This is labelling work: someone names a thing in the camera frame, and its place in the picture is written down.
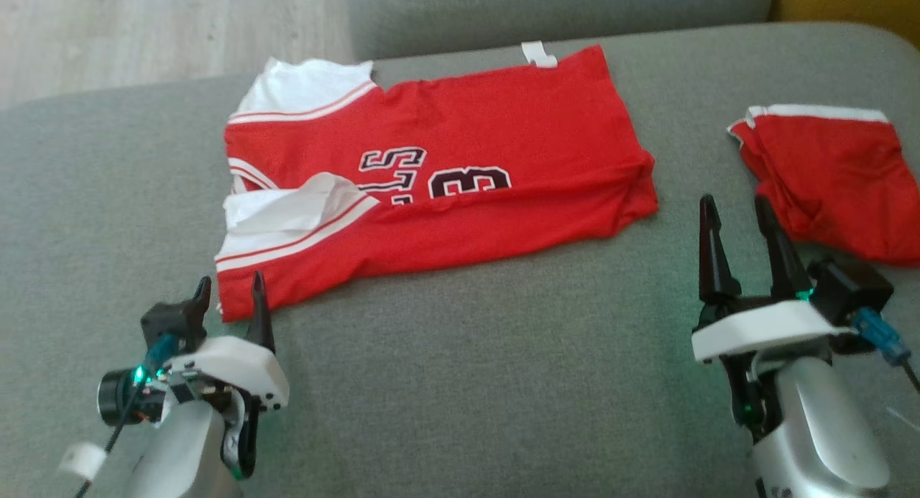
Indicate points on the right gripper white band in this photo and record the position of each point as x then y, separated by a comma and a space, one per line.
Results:
762, 325

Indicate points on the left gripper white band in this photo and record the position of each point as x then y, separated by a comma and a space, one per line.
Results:
230, 369

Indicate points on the red shorts with white stripe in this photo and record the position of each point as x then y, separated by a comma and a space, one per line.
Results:
841, 182

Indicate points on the red basketball jersey with number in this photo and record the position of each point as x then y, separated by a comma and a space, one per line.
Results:
503, 124

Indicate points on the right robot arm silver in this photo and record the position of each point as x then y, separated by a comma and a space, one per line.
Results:
819, 426

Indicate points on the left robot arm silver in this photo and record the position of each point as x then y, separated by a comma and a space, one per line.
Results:
180, 455

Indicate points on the yellow cushion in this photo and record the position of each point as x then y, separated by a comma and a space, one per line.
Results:
848, 2

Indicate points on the grey sofa back cushion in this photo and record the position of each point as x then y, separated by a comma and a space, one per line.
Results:
539, 13

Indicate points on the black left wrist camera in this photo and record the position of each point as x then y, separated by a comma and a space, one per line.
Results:
169, 318

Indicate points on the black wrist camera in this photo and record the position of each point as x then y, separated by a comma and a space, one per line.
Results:
169, 318
852, 286

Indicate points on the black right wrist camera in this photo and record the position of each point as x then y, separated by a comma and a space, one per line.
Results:
852, 286

